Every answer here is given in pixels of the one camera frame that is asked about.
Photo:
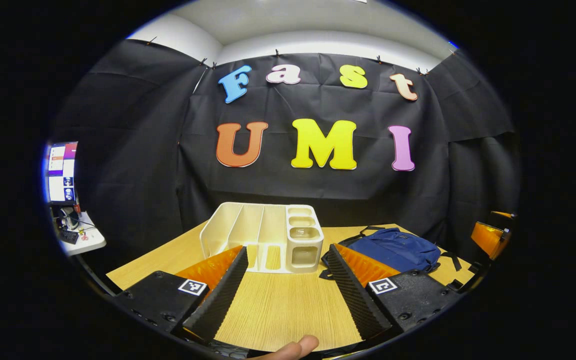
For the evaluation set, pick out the computer monitor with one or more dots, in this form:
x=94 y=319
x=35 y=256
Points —
x=62 y=170

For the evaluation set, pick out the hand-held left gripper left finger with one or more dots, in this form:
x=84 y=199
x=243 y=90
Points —
x=223 y=295

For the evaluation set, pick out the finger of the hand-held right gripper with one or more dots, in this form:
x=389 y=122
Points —
x=503 y=216
x=488 y=240

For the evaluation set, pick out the black keyboard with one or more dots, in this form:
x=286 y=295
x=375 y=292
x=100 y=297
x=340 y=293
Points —
x=68 y=236

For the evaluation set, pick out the white plastic bookshelf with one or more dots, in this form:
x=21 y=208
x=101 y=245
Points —
x=228 y=230

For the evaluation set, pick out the white side table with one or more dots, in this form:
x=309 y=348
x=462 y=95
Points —
x=93 y=242

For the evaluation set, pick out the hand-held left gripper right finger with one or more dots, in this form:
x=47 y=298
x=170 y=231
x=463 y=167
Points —
x=350 y=295

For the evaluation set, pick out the blue schoolbag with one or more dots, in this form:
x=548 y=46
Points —
x=398 y=250

